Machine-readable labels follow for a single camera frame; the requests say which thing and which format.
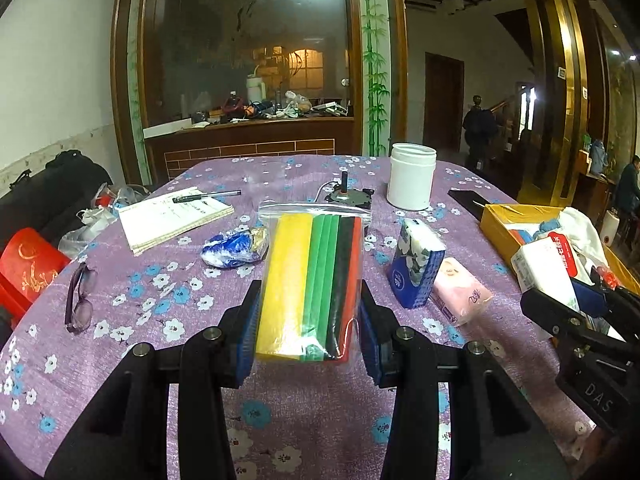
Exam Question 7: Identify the wooden glass partition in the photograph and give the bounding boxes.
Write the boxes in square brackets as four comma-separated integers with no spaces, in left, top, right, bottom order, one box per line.
[111,0,408,186]

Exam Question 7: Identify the yellow wooden pillar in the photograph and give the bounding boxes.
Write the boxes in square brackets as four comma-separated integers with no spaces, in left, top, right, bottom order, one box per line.
[515,0,588,206]

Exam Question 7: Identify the blue and white plastic bag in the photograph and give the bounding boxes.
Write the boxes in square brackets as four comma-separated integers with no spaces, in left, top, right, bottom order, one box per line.
[201,227,270,268]

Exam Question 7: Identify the purple floral tablecloth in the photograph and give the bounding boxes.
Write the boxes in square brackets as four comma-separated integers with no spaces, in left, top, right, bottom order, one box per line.
[0,154,598,480]

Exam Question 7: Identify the black motor part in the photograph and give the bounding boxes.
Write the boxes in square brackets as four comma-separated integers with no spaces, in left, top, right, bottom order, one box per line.
[320,171,373,208]

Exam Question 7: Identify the white cloth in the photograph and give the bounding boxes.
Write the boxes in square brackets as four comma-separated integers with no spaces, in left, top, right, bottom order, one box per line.
[557,206,611,266]

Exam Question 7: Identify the clear plastic bags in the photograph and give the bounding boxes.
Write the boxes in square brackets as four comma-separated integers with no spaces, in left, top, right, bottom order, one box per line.
[57,182,151,261]

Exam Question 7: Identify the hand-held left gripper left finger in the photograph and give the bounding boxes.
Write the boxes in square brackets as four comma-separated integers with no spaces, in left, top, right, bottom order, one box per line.
[45,280,263,480]

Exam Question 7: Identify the black pen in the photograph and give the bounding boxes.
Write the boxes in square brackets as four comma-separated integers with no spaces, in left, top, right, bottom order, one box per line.
[172,190,242,204]

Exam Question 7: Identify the blue floral tissue pack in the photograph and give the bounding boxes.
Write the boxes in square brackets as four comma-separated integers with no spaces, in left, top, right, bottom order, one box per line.
[387,217,447,310]

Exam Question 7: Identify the purple eyeglasses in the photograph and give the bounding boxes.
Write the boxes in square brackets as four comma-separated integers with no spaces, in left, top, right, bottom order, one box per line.
[64,262,98,335]

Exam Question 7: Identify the white notebook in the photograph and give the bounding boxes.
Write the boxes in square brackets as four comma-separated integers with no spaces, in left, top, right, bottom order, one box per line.
[118,186,235,257]

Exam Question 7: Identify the black bag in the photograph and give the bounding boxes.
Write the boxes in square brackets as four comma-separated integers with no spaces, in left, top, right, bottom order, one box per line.
[0,150,113,241]

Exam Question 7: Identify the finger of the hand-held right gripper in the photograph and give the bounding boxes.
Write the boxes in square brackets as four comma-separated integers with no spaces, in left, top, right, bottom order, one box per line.
[520,280,623,347]
[590,266,640,316]

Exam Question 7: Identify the white plastic jar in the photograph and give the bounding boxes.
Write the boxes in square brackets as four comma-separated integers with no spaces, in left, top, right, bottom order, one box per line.
[386,142,437,212]

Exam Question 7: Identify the brown wooden door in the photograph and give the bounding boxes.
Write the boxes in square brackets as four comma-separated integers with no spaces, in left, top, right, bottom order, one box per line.
[424,52,466,153]

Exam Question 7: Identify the clutter on wooden counter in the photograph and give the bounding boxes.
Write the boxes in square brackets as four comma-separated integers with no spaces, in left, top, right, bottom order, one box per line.
[190,87,351,123]

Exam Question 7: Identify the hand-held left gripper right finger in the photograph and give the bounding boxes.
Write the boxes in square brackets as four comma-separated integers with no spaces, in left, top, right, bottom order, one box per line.
[359,280,573,480]

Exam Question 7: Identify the white paper roll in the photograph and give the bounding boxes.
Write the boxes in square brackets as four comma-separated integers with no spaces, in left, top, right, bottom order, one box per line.
[600,210,621,247]

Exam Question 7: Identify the black phone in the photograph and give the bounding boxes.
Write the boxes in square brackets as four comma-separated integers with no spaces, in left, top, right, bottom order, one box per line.
[447,188,496,209]

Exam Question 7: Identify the yellow cardboard box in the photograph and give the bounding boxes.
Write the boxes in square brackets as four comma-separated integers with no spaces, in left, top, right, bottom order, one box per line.
[479,203,640,293]

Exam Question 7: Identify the white tissue pack red label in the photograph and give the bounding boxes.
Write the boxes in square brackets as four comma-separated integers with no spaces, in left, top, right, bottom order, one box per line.
[511,232,588,313]

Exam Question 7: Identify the pink tissue pack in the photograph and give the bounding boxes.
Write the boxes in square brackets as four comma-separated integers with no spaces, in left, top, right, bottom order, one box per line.
[431,257,495,327]

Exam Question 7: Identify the red plastic chair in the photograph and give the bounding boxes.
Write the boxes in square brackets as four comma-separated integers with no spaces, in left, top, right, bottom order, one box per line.
[0,227,71,318]

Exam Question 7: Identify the white kettle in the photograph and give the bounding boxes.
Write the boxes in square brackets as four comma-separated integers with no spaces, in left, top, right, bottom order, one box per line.
[246,75,266,106]

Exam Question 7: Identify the bag of coloured sponges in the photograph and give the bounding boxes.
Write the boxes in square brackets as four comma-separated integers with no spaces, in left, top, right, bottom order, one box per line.
[256,201,373,365]

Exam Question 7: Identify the blue cloth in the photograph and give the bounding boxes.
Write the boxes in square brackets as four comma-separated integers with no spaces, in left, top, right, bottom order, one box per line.
[532,216,563,241]

